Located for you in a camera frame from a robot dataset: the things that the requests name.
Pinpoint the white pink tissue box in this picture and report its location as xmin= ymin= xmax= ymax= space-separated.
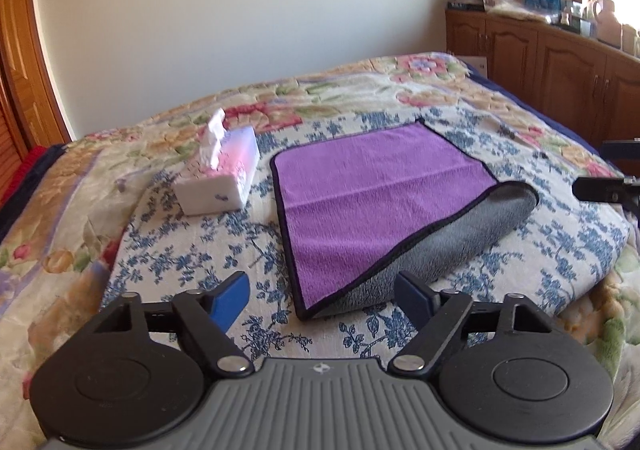
xmin=172 ymin=109 xmax=260 ymax=216

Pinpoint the wooden door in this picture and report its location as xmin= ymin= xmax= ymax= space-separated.
xmin=1 ymin=0 xmax=70 ymax=190

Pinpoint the purple and grey towel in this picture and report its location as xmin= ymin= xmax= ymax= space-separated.
xmin=270 ymin=120 xmax=539 ymax=321

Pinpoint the wooden sideboard cabinet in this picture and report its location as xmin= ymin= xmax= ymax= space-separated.
xmin=446 ymin=9 xmax=639 ymax=148

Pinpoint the clutter pile on cabinet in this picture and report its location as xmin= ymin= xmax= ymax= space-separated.
xmin=447 ymin=0 xmax=639 ymax=57

